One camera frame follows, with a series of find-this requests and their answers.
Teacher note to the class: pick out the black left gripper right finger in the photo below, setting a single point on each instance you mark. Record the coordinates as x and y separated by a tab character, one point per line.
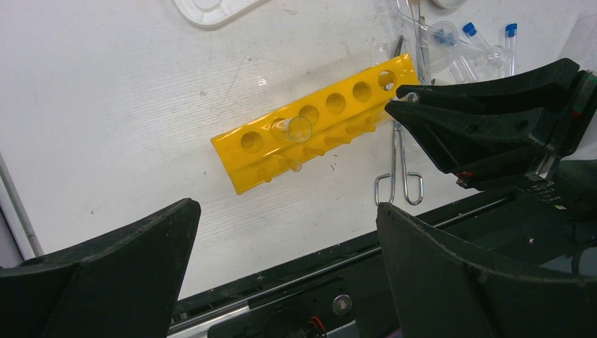
444	286

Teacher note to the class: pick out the clear glass test tube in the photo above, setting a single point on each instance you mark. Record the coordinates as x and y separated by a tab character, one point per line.
297	129

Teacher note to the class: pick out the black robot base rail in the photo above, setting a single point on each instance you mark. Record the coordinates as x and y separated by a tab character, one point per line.
344	288

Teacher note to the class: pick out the yellow test tube rack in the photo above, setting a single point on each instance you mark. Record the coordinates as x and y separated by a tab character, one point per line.
338	114

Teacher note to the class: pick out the white plastic bin lid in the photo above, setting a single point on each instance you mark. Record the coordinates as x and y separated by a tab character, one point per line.
213	13

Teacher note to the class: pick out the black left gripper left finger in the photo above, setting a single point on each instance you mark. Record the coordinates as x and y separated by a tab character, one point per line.
124	283

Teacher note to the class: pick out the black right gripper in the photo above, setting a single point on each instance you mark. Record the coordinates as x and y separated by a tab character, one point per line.
508	148

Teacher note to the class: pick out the blue funnel on stem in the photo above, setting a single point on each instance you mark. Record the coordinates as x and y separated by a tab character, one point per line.
407	11

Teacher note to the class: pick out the glass watch dish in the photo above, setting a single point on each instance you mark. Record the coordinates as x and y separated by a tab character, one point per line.
449	4

